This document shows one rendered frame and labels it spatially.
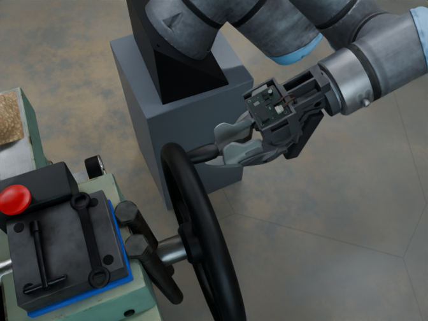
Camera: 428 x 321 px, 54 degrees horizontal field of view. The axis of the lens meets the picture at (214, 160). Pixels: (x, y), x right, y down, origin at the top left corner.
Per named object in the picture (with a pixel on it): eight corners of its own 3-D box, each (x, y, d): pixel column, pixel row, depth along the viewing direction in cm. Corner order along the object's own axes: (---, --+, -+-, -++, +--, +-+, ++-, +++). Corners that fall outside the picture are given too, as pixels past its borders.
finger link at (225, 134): (187, 134, 62) (241, 104, 61) (200, 149, 68) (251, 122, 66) (194, 150, 61) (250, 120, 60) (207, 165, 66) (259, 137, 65)
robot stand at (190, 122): (139, 147, 164) (109, 41, 117) (208, 121, 170) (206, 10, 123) (167, 211, 150) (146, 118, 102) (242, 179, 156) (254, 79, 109)
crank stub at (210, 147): (219, 158, 62) (222, 155, 60) (183, 170, 61) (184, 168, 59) (214, 142, 63) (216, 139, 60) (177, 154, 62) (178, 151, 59)
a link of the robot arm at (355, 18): (343, -21, 71) (379, -12, 60) (383, 23, 76) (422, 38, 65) (304, 23, 74) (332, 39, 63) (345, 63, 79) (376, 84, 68)
